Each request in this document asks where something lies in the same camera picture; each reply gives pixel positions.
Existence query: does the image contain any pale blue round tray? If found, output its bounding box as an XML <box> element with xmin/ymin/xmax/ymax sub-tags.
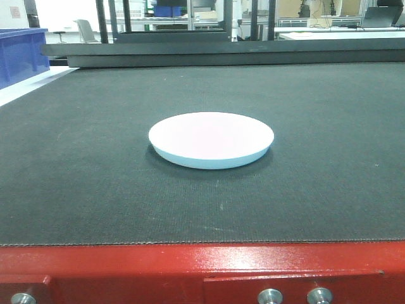
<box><xmin>148</xmin><ymin>112</ymin><xmax>275</xmax><ymax>170</ymax></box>

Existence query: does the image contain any blue plastic bin left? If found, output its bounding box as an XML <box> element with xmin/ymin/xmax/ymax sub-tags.
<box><xmin>1</xmin><ymin>28</ymin><xmax>50</xmax><ymax>89</ymax></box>

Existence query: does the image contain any black metal rack frame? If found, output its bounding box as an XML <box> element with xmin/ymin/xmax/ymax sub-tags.
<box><xmin>41</xmin><ymin>1</ymin><xmax>404</xmax><ymax>68</ymax></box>

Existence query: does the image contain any red metal table frame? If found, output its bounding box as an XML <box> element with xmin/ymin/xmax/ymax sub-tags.
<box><xmin>1</xmin><ymin>241</ymin><xmax>404</xmax><ymax>303</ymax></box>

